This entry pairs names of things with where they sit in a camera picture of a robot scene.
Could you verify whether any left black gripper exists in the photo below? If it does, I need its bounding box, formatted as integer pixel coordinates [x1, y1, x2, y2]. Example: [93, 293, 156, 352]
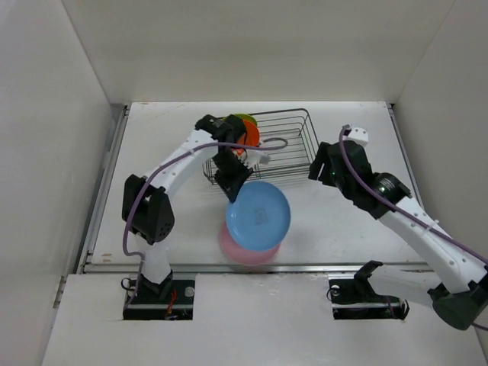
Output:
[211, 149, 253, 203]

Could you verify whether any blue plate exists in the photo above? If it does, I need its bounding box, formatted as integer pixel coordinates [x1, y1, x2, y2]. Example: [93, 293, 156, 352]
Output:
[226, 181, 291, 252]

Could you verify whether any wire dish rack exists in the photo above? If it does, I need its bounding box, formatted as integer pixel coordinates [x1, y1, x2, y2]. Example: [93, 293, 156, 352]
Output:
[201, 108, 320, 187]

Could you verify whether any pink plate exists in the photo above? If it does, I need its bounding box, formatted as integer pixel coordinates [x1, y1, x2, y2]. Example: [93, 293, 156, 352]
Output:
[219, 223, 281, 267]

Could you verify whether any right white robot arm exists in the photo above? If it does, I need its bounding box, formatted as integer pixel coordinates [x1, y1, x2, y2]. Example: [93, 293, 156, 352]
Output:
[308, 140, 487, 330]

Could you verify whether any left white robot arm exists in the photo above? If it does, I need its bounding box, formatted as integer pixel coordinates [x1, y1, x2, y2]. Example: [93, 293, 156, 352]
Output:
[121, 114, 253, 303]

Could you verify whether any orange plate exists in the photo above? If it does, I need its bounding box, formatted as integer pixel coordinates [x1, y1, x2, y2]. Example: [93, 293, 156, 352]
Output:
[237, 120, 260, 146]

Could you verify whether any green plate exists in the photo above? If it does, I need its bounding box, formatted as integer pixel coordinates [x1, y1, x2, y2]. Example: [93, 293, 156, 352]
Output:
[234, 113, 258, 126]

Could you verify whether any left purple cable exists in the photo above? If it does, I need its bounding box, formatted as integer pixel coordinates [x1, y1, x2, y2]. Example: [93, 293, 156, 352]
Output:
[121, 137, 287, 306]

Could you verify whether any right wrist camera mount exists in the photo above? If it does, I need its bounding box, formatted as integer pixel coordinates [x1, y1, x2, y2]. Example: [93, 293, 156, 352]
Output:
[341, 124, 369, 147]

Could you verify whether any aluminium rail front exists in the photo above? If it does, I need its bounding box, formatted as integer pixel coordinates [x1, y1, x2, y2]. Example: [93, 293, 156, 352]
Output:
[75, 261, 445, 275]

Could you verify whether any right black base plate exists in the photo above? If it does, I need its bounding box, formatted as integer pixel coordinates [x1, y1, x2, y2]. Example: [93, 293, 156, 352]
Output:
[326, 278, 410, 320]

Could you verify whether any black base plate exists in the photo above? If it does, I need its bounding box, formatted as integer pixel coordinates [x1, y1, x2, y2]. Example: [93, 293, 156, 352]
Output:
[121, 278, 196, 321]
[326, 278, 410, 320]

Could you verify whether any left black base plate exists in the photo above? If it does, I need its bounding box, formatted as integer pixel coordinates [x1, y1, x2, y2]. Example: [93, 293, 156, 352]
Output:
[121, 278, 196, 321]

